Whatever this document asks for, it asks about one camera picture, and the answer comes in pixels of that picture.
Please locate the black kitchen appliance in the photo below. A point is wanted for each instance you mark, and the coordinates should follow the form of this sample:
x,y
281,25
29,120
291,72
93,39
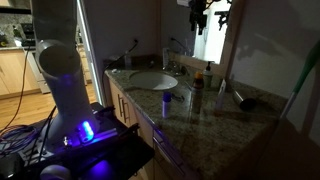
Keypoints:
x,y
26,33

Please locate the chrome sink faucet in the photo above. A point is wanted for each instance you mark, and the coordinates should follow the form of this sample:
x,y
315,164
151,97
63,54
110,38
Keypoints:
x,y
175,68

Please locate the white tapered bottle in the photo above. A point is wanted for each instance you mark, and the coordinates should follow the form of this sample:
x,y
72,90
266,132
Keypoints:
x,y
165,58

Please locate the white door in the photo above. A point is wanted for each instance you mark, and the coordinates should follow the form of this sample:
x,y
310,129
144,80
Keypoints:
x,y
95,76

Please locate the black red clamp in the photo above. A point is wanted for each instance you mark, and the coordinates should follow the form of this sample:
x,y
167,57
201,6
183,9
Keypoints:
x,y
105,110
133,127

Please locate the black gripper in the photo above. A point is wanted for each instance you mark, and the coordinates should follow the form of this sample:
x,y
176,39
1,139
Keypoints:
x,y
198,10

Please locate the wood framed mirror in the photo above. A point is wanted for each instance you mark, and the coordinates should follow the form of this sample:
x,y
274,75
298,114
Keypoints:
x,y
235,33

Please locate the green soap pump bottle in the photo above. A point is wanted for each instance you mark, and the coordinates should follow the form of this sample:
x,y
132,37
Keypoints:
x,y
208,79

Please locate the white oval sink basin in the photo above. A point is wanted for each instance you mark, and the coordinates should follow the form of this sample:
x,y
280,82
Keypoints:
x,y
150,80

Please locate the grey dome object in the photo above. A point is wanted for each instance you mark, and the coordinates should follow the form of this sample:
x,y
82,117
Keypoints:
x,y
55,173

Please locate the white kitchen oven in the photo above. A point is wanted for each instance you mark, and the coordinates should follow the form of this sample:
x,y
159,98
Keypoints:
x,y
36,78

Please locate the stainless steel cup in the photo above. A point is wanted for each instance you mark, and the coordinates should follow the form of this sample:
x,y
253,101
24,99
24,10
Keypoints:
x,y
245,100

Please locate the wooden kitchen cabinet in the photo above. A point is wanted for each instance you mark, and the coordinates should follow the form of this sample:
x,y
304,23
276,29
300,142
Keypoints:
x,y
13,73

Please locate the dark disposable razor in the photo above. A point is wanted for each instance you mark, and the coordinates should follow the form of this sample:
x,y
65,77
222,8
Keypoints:
x,y
179,97

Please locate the white contact lens case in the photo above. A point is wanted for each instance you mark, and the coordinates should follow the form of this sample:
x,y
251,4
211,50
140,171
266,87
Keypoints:
x,y
115,70

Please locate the wooden vanity cabinet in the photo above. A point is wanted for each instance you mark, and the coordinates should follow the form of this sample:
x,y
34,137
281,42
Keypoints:
x,y
113,96

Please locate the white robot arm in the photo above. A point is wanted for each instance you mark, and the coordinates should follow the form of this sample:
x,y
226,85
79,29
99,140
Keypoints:
x,y
63,83

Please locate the small clear bottle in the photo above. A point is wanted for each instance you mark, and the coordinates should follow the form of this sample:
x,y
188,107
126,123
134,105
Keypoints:
x,y
221,95

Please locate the black robot platform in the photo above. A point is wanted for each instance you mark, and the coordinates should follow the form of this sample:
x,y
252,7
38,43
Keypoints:
x,y
116,153

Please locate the blue white toothbrush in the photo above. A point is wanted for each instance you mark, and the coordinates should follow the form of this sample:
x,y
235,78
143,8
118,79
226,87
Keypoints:
x,y
189,86

